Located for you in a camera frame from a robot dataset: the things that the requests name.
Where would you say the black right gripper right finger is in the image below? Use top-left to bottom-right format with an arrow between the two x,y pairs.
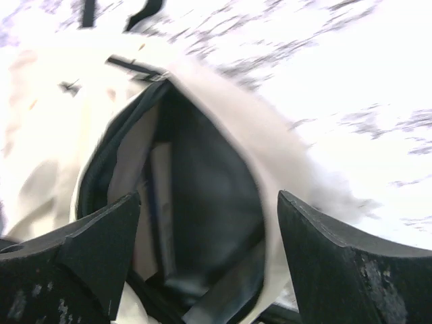
277,191 -> 431,324

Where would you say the purple treehouse book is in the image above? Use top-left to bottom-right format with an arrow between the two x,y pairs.
144,142 -> 176,279

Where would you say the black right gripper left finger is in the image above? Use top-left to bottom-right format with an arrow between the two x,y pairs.
1,193 -> 140,323

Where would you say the beige canvas student backpack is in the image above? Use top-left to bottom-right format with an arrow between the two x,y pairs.
3,44 -> 360,323

